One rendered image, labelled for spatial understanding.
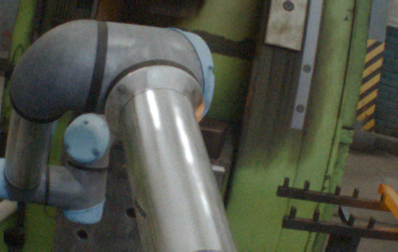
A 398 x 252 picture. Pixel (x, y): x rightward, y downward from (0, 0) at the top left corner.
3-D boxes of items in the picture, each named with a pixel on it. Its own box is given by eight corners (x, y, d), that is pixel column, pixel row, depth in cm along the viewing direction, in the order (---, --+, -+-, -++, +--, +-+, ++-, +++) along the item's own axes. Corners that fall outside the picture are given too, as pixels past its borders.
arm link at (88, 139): (58, 163, 109) (64, 113, 108) (76, 151, 120) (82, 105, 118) (100, 173, 108) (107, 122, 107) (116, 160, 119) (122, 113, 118)
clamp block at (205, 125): (218, 159, 151) (223, 131, 150) (180, 152, 152) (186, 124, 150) (223, 149, 162) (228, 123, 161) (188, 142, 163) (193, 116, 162)
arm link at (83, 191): (43, 206, 117) (48, 151, 115) (98, 214, 121) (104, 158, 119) (47, 221, 110) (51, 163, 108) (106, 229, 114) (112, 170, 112)
